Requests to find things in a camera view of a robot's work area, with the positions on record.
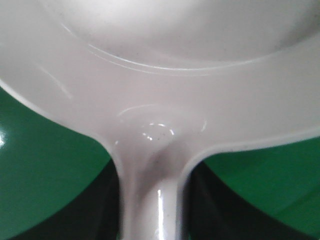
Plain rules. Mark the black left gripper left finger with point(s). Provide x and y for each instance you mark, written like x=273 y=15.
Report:
x=93 y=215

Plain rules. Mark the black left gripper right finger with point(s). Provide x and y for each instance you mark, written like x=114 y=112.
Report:
x=218 y=213

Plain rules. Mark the pink plastic dustpan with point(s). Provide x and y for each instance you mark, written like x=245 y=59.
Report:
x=164 y=84

